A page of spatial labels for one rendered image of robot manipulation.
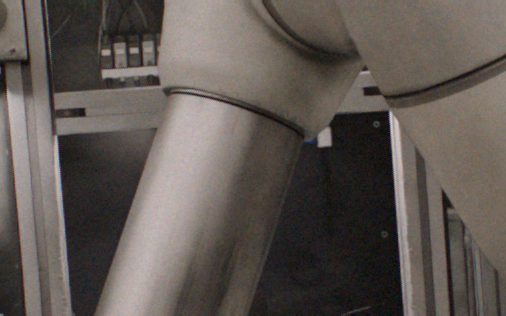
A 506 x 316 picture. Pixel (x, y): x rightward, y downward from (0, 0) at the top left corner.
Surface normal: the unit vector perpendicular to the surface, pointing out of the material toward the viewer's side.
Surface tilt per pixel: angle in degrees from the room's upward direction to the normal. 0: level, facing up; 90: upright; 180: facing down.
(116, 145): 90
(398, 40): 117
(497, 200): 113
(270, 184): 100
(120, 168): 90
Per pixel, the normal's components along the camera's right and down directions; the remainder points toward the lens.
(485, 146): -0.05, 0.46
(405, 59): -0.47, 0.54
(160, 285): -0.13, -0.18
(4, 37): 0.11, 0.04
